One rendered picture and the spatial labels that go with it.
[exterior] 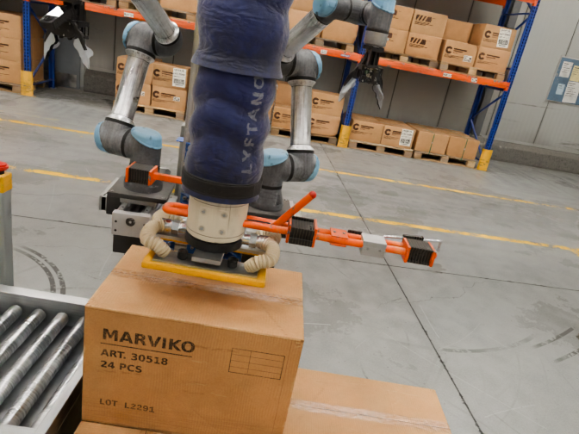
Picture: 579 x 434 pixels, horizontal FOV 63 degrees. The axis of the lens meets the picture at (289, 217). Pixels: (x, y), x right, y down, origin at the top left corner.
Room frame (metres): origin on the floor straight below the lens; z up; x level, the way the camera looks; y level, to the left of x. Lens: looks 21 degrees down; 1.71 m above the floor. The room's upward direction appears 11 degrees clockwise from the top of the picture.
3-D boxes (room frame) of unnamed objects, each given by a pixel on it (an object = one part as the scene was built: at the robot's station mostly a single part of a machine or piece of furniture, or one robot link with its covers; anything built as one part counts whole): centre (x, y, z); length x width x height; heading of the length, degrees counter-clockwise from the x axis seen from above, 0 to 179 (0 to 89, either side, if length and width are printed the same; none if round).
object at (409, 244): (1.31, -0.39, 1.18); 0.08 x 0.07 x 0.05; 93
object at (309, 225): (1.30, -0.04, 1.18); 0.10 x 0.08 x 0.06; 3
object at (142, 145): (1.80, 0.61, 1.20); 0.13 x 0.12 x 0.14; 78
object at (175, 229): (1.29, 0.21, 1.12); 0.34 x 0.25 x 0.06; 93
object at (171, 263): (1.19, 0.20, 1.08); 0.34 x 0.10 x 0.05; 93
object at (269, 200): (1.87, 0.11, 1.09); 0.15 x 0.15 x 0.10
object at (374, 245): (1.31, -0.26, 1.18); 0.07 x 0.07 x 0.04; 3
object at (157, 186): (1.80, 0.60, 1.09); 0.15 x 0.15 x 0.10
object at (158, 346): (1.29, 0.21, 0.74); 0.60 x 0.40 x 0.40; 93
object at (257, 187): (1.29, 0.21, 1.30); 0.23 x 0.23 x 0.04
